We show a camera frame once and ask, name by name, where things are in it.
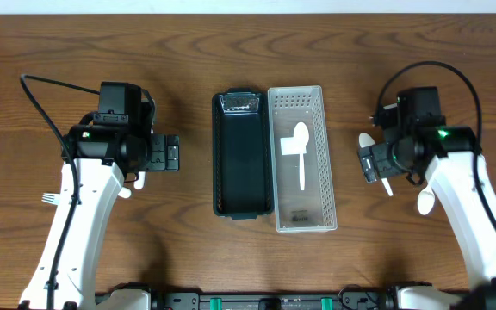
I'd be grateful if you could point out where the black plastic basket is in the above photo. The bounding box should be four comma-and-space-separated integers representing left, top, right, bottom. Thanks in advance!
212, 88, 274, 220

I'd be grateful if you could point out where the white plastic fork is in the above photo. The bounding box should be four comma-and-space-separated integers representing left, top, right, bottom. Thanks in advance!
41, 193, 60, 206
118, 187, 132, 199
133, 171, 146, 190

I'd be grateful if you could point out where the white plastic spoon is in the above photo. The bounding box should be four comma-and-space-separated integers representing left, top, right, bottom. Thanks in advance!
358, 133, 394, 196
294, 122, 309, 191
417, 184, 436, 215

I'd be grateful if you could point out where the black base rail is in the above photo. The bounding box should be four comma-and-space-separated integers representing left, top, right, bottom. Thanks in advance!
95, 282, 486, 310

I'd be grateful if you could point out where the clear plastic basket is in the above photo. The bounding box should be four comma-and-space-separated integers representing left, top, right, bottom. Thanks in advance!
267, 85, 338, 233

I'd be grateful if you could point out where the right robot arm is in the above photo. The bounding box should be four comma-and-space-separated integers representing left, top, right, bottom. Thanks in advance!
358, 87, 496, 309

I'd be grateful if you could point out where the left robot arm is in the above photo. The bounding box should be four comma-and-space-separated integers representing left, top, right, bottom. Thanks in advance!
18, 82, 179, 309

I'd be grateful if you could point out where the white label in clear basket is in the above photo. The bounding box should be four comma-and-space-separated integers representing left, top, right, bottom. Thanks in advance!
280, 137, 309, 156

